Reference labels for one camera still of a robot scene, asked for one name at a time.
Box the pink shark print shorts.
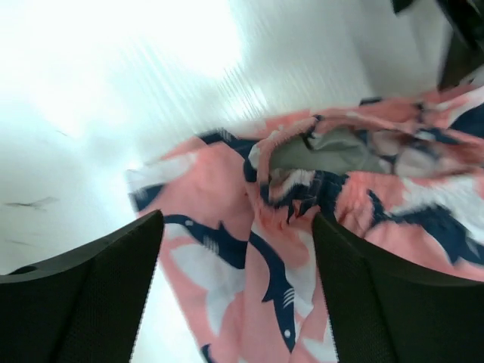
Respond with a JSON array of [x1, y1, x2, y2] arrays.
[[126, 85, 483, 362]]

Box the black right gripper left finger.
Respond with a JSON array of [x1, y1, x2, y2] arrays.
[[1, 211, 163, 363]]

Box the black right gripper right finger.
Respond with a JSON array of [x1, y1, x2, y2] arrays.
[[312, 213, 483, 363]]

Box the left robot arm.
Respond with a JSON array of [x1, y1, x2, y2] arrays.
[[437, 0, 483, 90]]

